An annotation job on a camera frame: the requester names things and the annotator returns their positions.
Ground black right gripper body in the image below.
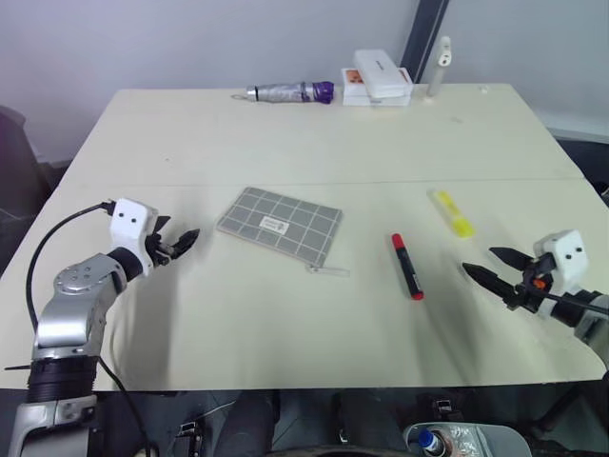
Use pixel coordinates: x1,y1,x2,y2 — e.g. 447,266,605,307
502,254,558,314

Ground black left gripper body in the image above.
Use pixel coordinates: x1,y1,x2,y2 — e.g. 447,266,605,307
144,231,178,268

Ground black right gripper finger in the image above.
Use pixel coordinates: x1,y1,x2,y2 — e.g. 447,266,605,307
462,262,521,305
488,246,535,273

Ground grey checked pouch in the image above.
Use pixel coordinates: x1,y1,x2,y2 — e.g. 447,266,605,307
216,187,350,278

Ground yellow highlighter pen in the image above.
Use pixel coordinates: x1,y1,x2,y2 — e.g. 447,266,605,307
426,189,476,239

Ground red and black marker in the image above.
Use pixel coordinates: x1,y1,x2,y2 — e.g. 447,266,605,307
390,232,425,301

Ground dark chair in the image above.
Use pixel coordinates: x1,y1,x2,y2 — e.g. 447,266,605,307
0,105,52,225

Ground grey waste bin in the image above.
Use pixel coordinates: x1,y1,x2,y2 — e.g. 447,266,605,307
403,421,529,457

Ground blue capped plastic bottle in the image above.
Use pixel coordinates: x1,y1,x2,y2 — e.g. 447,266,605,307
418,428,446,456

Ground folded silver purple umbrella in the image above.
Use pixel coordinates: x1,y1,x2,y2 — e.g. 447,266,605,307
231,80,336,107

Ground white long box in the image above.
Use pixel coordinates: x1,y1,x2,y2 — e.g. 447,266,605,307
352,49,413,100

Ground white box with orange print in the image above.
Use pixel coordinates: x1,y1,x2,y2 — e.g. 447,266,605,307
341,67,412,108

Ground dark vertical pillar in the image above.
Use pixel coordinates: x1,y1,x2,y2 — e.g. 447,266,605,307
400,0,451,85

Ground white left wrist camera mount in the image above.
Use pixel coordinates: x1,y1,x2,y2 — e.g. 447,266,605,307
108,197,159,277

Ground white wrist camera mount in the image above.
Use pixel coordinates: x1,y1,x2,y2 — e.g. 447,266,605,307
108,197,159,277
532,229,597,317

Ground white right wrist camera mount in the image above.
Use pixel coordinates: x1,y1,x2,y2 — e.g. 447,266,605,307
532,229,597,317

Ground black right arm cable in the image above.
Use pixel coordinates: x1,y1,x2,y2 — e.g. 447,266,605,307
541,290,609,316

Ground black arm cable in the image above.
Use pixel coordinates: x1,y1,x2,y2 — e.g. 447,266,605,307
26,202,158,457
541,290,609,316

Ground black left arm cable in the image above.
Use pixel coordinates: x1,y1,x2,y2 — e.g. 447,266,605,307
26,202,158,457

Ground white camera stand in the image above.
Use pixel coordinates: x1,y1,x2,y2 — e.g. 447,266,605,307
422,36,453,104

